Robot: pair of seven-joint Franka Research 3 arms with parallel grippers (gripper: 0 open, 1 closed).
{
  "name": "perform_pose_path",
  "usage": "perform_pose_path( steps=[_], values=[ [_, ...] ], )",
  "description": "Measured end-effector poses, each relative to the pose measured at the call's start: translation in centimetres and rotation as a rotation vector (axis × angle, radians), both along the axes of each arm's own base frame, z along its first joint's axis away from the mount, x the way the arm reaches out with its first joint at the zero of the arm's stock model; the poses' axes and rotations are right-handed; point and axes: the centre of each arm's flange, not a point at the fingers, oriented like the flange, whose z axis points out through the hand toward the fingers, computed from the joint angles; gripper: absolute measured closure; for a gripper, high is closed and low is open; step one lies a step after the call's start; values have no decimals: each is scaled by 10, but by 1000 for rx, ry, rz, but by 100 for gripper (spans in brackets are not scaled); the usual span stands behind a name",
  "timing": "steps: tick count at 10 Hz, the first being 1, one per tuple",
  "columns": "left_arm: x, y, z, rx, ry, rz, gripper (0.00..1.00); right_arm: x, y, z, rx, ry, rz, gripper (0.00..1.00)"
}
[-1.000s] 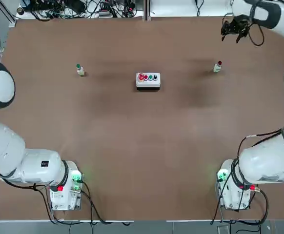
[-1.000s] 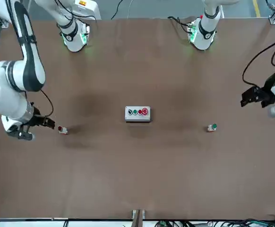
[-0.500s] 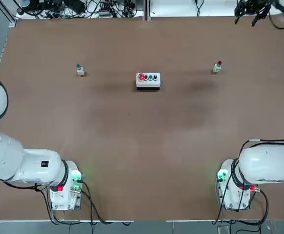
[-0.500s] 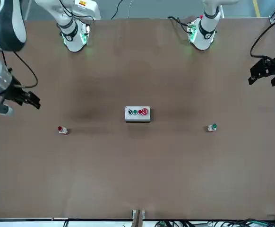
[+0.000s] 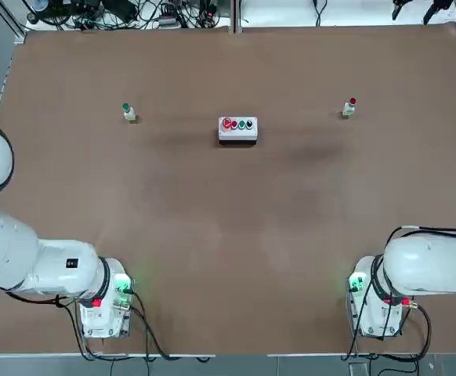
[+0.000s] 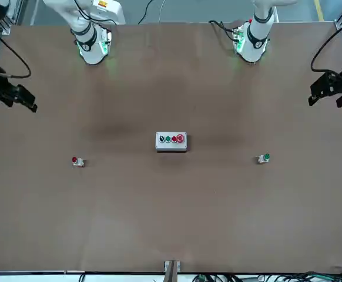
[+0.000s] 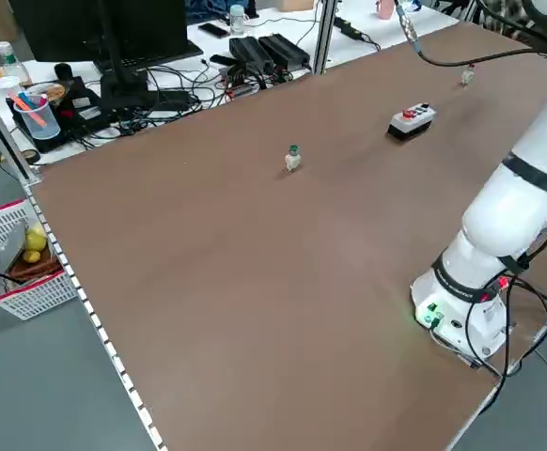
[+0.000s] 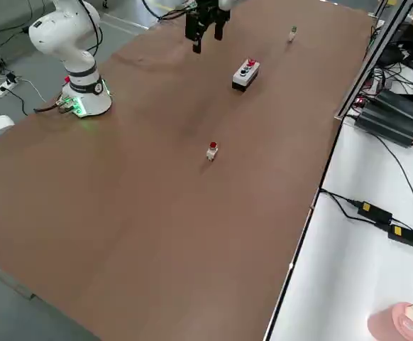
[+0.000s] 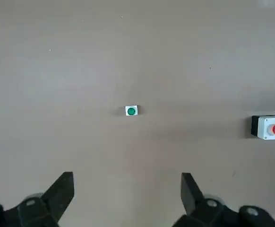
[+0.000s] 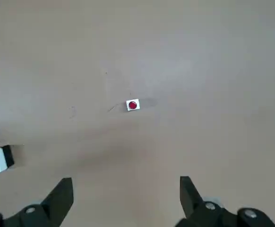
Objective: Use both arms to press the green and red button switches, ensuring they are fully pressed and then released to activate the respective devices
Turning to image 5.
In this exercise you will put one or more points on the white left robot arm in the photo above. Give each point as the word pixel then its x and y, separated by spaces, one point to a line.
pixel 55 266

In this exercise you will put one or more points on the aluminium frame post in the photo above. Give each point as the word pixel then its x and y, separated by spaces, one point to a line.
pixel 236 15

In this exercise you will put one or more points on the small grey device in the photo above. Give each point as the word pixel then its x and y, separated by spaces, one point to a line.
pixel 168 22

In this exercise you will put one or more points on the white four-button control box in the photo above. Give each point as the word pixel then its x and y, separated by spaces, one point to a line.
pixel 237 131

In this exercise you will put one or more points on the black pronged device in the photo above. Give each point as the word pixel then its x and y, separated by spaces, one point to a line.
pixel 398 7
pixel 433 9

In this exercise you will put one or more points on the grey floor socket box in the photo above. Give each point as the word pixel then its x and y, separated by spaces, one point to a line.
pixel 358 369

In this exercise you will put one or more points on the green push button switch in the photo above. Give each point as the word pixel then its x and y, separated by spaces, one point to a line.
pixel 130 113

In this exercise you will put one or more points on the red push button switch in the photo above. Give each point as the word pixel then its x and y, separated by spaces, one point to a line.
pixel 349 109

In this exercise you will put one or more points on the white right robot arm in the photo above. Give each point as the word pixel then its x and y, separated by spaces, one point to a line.
pixel 420 266

